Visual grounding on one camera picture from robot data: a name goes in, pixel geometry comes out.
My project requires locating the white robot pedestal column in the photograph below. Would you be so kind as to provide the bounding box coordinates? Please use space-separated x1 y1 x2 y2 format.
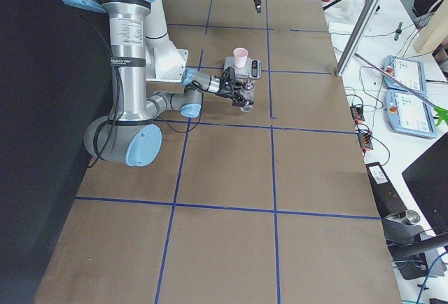
144 0 188 83

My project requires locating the teach pendant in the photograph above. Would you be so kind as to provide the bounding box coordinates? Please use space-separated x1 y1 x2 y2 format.
383 55 427 95
385 90 438 139

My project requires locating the aluminium frame post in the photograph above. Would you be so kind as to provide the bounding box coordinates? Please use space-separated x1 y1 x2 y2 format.
335 0 381 76

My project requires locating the upper orange connector block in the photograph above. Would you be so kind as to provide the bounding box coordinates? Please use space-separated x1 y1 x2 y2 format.
349 105 365 124

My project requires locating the lower teach pendant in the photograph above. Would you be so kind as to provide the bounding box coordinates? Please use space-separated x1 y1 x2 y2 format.
385 90 438 139

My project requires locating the black monitor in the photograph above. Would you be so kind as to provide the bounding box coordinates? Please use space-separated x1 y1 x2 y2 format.
402 134 447 233

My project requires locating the pink plastic cup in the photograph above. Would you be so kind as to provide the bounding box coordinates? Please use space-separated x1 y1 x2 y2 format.
233 47 249 68

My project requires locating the lower orange connector block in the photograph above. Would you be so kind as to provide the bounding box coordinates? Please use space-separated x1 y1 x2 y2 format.
357 130 373 153

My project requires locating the silver digital kitchen scale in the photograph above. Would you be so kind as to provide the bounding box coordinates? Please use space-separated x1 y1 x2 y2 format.
223 57 261 79

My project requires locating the upper teach pendant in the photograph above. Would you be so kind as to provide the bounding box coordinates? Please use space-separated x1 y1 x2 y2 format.
383 55 427 95

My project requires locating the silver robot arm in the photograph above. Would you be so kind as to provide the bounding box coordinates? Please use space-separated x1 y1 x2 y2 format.
62 0 254 167

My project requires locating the orange connector block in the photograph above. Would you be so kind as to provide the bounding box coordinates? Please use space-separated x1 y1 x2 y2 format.
349 105 365 124
357 130 373 153

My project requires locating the clear glass sauce bottle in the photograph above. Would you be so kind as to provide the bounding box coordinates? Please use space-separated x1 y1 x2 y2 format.
240 83 255 112

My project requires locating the black clamp stand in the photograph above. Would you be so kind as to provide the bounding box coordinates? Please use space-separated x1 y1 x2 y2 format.
381 214 447 280

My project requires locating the wooden board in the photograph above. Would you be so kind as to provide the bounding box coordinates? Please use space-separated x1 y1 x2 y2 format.
414 0 447 53

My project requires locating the green tipped grabber stick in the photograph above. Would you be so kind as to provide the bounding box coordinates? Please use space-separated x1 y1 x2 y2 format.
354 53 447 126

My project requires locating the black box with label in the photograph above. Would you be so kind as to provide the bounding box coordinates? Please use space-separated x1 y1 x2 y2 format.
365 162 407 218

